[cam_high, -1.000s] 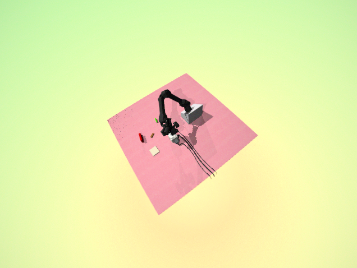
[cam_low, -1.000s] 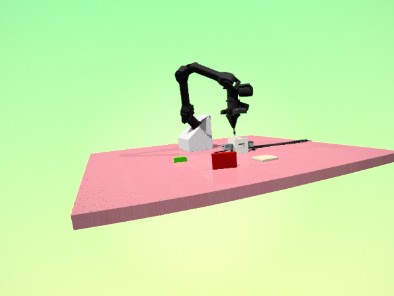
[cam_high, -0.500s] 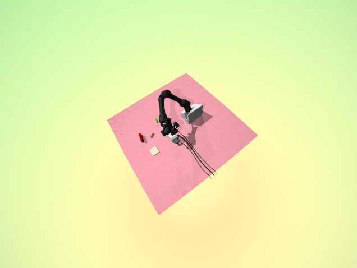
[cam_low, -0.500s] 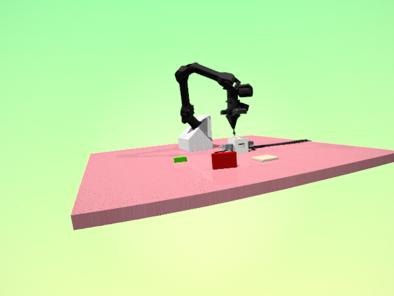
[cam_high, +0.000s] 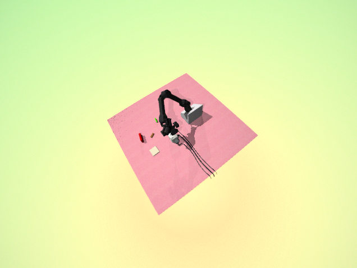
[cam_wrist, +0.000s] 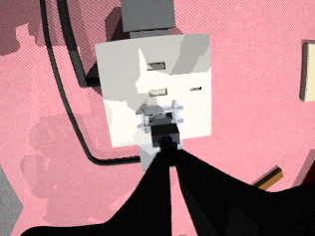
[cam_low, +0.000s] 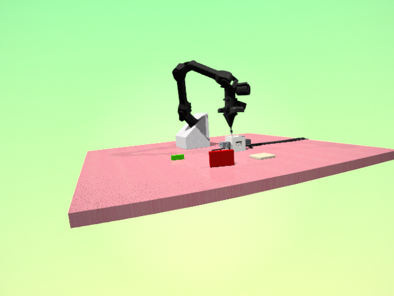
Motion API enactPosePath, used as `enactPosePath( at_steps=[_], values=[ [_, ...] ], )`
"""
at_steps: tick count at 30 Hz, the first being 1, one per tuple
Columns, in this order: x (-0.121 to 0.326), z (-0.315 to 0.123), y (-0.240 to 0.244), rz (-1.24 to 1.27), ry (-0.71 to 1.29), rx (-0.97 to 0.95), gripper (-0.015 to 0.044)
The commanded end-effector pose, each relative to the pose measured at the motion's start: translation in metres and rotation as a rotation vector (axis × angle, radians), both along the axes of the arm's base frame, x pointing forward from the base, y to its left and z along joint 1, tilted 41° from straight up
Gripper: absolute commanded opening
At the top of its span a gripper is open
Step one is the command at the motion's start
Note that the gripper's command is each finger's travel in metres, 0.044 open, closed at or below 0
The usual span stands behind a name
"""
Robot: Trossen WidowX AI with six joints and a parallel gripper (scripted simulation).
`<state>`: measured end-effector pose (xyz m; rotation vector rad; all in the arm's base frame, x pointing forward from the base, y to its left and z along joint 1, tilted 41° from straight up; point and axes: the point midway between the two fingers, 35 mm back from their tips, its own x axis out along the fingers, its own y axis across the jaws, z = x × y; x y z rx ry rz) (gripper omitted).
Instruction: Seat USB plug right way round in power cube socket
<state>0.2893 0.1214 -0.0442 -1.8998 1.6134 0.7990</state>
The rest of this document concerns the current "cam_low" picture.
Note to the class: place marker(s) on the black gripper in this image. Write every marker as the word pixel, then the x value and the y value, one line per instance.
pixel 230 110

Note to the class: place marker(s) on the small green block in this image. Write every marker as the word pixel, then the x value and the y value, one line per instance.
pixel 177 157

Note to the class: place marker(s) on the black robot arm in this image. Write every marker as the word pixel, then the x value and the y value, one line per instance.
pixel 223 78

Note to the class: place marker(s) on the cream flat square slab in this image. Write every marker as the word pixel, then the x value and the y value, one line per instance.
pixel 262 156

